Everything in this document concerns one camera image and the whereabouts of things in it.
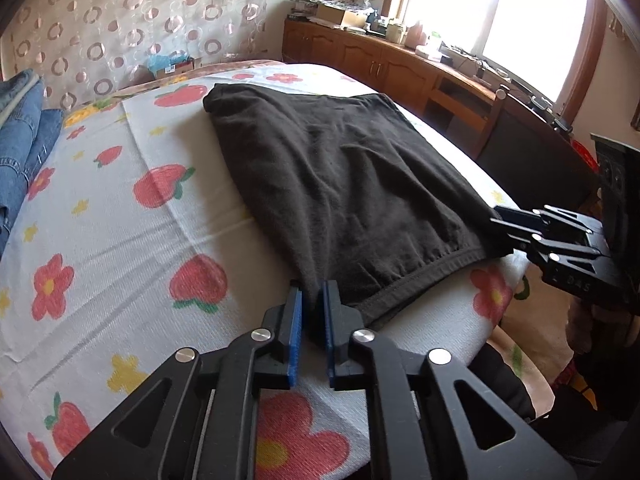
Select open cardboard box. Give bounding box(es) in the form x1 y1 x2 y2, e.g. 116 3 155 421
317 2 371 28

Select long wooden cabinet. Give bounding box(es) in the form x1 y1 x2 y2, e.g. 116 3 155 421
282 17 566 156

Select wooden framed window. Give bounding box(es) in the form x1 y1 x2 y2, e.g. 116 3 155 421
390 0 608 111

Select grey-blue folded jeans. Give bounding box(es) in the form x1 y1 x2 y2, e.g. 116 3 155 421
0 69 40 111

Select small labelled cardboard box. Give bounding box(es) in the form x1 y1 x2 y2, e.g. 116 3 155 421
155 57 196 79

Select blue plastic bag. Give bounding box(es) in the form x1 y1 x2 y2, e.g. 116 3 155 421
147 51 188 72

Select floral blanket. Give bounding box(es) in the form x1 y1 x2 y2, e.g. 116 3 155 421
62 59 288 128

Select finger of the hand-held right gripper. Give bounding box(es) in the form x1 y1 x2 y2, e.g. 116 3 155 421
490 219 610 270
492 204 607 242

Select circle patterned wall curtain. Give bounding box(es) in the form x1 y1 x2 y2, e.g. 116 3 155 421
0 0 296 111

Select pile of printed papers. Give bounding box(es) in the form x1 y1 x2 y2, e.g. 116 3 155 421
287 0 376 20

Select dark cloth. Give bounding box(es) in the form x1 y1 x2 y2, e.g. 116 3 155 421
462 345 538 423

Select strawberry printed bed sheet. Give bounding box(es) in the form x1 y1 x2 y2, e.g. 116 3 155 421
0 62 526 480

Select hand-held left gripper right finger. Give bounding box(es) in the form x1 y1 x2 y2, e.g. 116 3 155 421
323 280 577 480

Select person's right hand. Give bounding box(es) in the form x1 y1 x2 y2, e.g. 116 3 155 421
567 297 626 356

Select blue denim folded jeans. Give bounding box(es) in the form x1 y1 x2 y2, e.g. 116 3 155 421
0 77 64 256

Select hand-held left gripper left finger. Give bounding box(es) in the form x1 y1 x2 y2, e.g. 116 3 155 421
51 282 304 480

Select black pants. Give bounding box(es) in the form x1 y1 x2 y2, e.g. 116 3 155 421
202 82 516 348

